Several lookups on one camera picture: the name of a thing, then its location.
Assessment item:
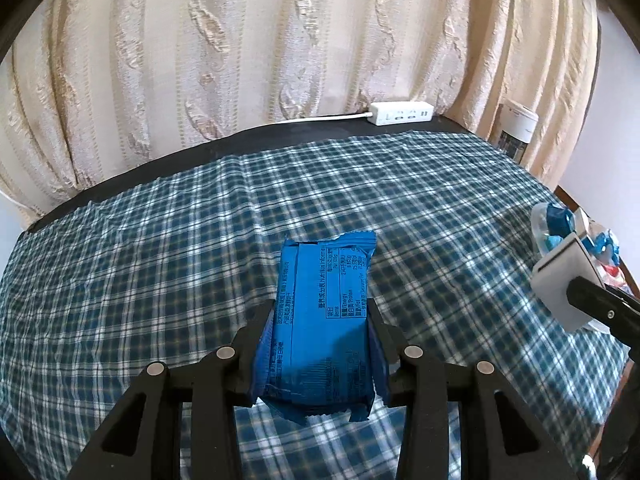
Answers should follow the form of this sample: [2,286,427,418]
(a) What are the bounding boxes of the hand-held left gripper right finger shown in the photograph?
[366,296,577,480]

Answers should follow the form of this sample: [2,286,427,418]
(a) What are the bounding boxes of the blue plaid tablecloth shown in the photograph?
[0,130,632,480]

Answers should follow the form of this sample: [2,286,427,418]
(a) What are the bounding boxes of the plain blue snack packet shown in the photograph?
[254,229,390,427]

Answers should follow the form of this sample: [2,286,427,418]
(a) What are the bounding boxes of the beige patterned curtain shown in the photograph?
[0,0,602,231]

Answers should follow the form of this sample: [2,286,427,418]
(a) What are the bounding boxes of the brown wooden frame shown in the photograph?
[554,185,587,212]

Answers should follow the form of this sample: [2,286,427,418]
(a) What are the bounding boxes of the white medicine box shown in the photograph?
[531,232,609,334]

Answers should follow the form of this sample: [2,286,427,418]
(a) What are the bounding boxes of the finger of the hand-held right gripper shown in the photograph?
[566,274,640,357]

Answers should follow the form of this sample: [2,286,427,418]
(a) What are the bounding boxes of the white power strip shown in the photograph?
[368,100,435,127]

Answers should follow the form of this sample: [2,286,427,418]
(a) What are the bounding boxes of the white power cable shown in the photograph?
[264,112,374,127]

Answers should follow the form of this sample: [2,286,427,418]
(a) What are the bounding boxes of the clear plastic container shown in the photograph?
[529,202,628,336]

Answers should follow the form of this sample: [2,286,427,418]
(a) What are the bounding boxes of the white cylindrical canister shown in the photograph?
[492,99,540,164]

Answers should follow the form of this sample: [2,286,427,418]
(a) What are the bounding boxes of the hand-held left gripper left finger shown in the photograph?
[65,299,277,480]

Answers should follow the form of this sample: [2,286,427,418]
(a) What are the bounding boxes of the teal packaged socks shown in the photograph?
[544,204,577,252]

